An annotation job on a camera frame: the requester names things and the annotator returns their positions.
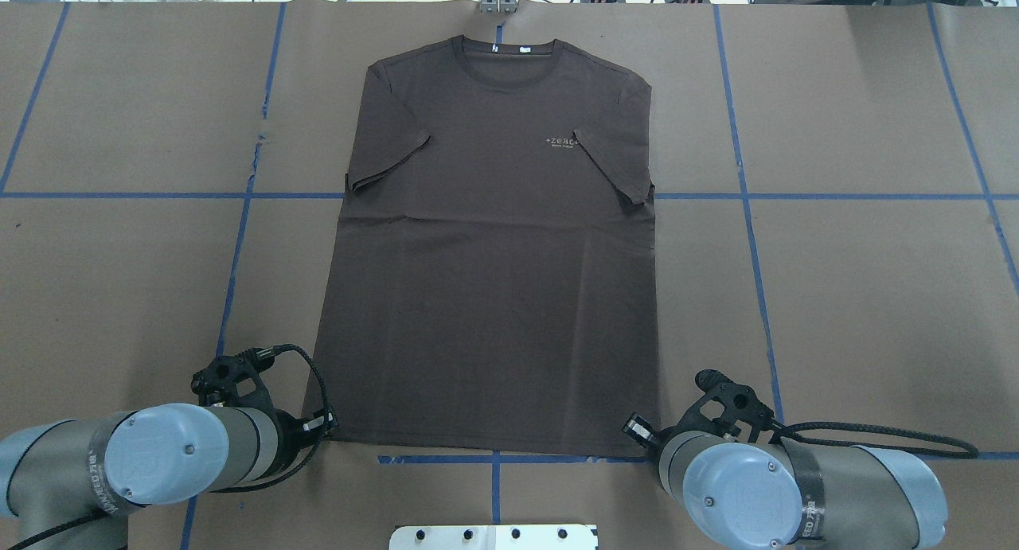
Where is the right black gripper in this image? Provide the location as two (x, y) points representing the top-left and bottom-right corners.
(621, 413), (676, 459)

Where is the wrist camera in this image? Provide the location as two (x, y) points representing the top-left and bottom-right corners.
(190, 348), (277, 413)
(692, 369), (776, 443)

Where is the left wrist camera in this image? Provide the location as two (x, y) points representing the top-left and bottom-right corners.
(190, 348), (277, 413)

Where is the dark brown t-shirt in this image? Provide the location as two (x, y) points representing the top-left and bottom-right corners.
(315, 36), (660, 457)

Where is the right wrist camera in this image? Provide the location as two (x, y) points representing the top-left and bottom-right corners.
(692, 369), (776, 443)

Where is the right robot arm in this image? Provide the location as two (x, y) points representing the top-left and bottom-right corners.
(623, 415), (949, 549)

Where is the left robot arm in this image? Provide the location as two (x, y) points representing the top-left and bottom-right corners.
(1, 404), (336, 549)

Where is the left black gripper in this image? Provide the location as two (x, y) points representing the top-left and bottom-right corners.
(275, 410), (336, 463)

